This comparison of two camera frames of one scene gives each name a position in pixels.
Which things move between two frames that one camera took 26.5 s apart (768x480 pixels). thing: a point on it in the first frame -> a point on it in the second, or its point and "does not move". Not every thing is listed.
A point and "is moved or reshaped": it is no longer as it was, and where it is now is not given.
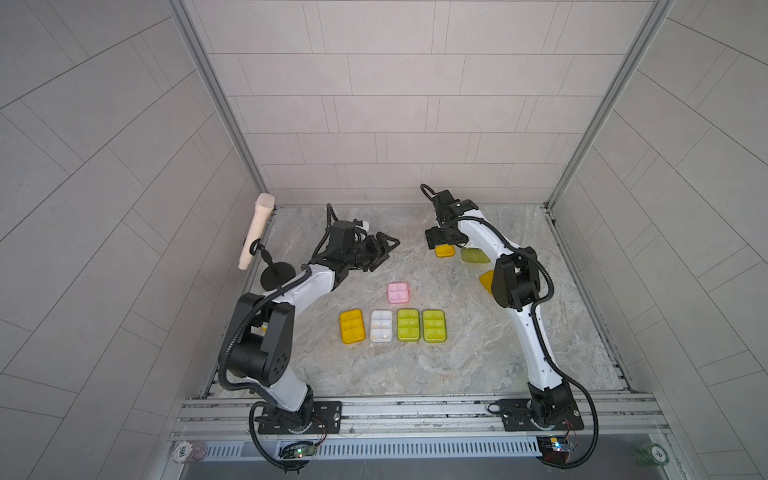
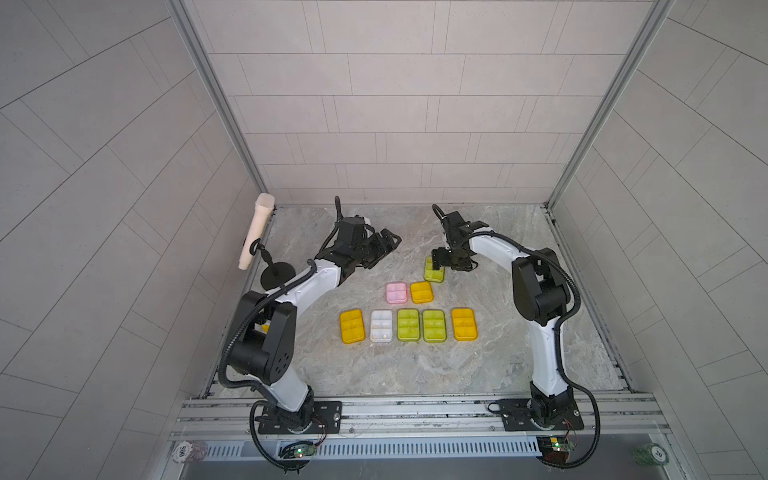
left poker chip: (188, 452) does not move
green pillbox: (434, 326) does not move
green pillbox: (408, 324) does not move
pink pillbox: (398, 292) does not move
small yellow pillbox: (444, 250) is moved or reshaped
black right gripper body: (446, 234) -> (453, 258)
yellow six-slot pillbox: (352, 326) does not move
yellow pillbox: (486, 279) -> (464, 324)
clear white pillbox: (381, 325) does not move
